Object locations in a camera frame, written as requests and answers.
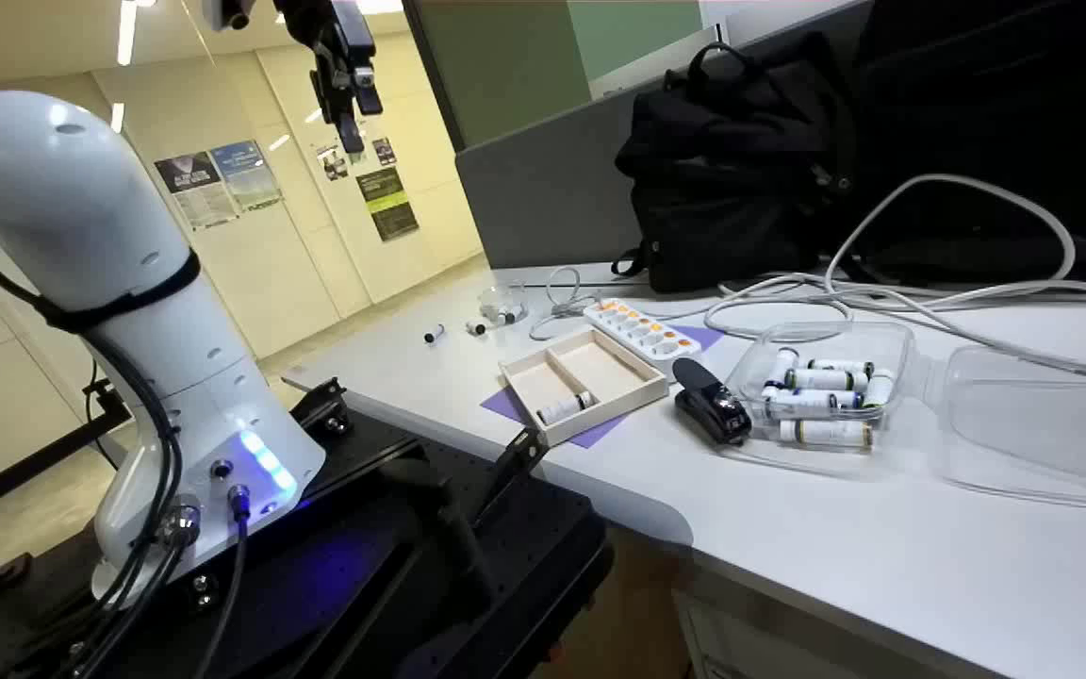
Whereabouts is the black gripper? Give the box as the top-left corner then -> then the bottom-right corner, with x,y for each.
273,0 -> 389,164

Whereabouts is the white switched power strip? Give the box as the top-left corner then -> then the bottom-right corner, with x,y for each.
580,293 -> 705,370

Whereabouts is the green board panel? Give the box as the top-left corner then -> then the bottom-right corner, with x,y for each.
399,0 -> 705,154

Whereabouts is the small silver item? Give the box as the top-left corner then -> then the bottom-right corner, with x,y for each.
534,384 -> 598,428

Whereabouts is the wooden divided tray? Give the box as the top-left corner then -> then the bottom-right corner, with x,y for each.
497,326 -> 675,449

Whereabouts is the black table clamp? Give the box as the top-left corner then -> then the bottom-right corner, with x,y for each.
485,428 -> 553,500

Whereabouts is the black backpack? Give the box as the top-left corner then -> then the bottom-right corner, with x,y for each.
606,34 -> 871,298

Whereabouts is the black stapler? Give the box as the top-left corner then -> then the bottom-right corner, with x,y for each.
673,356 -> 754,449

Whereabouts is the black robot cart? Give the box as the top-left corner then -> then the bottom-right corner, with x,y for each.
0,375 -> 617,679

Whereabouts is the white marker tube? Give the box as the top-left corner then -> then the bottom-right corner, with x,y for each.
759,384 -> 862,423
790,363 -> 859,398
772,419 -> 879,454
808,356 -> 879,383
766,348 -> 808,388
859,368 -> 900,419

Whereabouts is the clear plastic container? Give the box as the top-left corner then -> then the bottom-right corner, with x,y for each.
723,319 -> 920,475

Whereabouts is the green black wall poster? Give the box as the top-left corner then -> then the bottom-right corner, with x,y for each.
356,164 -> 421,244

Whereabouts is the blue wall poster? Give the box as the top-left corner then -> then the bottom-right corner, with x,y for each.
213,138 -> 287,217

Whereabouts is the dark headed wall poster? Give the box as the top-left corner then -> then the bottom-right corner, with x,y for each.
150,148 -> 241,236

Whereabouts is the thin white looped cord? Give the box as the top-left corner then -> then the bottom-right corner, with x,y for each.
524,265 -> 587,343

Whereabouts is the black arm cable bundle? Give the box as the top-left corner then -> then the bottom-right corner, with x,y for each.
0,164 -> 203,679

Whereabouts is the coiled white cable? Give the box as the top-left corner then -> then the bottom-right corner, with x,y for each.
703,275 -> 859,348

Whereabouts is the black base plug cable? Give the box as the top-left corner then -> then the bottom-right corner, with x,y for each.
196,485 -> 255,679

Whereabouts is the thick white cable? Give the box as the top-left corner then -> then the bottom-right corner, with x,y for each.
823,169 -> 1086,319

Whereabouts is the thin white cable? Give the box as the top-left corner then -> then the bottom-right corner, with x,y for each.
841,281 -> 1086,384

